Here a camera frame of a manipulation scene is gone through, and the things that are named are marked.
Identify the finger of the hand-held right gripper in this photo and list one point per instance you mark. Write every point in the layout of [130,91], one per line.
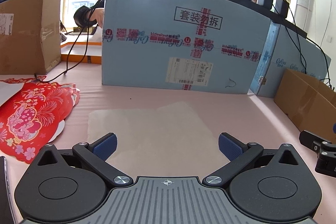
[309,138]

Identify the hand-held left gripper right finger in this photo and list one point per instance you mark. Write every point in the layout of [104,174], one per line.
[231,146]

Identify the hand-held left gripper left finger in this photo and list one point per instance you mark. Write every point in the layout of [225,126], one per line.
[105,145]

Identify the white shopping bag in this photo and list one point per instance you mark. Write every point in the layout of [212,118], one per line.
[162,129]

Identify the open brown cardboard box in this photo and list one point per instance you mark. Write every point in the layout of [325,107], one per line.
[296,98]

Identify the red paper-cut decorations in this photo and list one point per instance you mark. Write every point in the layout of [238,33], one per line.
[29,113]

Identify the long blue cardboard box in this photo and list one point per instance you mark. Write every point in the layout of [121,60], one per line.
[288,56]

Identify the large blue cardboard box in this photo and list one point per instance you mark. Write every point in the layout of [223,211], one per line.
[147,69]

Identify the orange white flat box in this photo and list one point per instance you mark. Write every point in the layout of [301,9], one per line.
[84,49]

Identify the black phone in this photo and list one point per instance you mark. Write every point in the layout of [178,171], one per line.
[4,187]

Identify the white paper sheet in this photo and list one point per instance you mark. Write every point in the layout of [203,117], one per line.
[8,92]

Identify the closed brown cardboard box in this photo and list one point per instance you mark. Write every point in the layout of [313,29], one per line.
[26,50]

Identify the white air conditioner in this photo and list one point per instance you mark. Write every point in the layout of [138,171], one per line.
[304,8]

